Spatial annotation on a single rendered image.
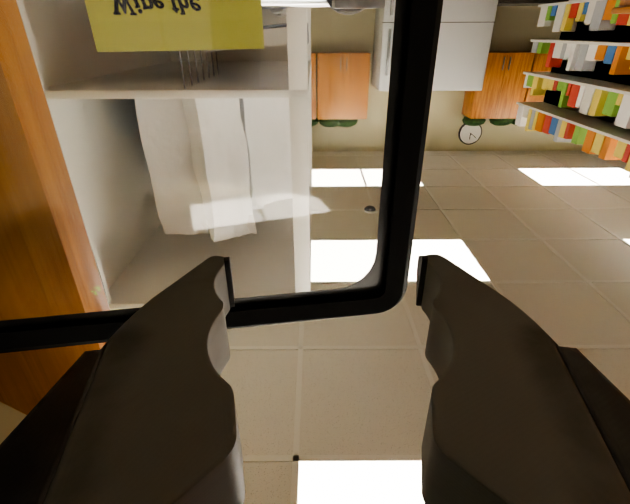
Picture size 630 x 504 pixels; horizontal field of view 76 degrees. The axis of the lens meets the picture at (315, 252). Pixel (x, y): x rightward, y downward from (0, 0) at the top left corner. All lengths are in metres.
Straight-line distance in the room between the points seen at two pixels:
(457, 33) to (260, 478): 4.43
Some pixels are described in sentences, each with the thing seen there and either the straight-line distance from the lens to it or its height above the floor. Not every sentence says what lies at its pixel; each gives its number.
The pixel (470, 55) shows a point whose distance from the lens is 5.03.
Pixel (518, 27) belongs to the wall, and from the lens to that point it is 5.94.
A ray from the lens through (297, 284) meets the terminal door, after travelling 0.26.
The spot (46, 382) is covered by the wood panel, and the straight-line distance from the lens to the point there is 0.41.
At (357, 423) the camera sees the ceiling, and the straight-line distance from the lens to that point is 1.82.
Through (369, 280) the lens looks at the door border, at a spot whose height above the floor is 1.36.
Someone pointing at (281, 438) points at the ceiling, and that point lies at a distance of 1.78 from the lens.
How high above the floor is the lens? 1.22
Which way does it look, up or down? 29 degrees up
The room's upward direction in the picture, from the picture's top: 180 degrees clockwise
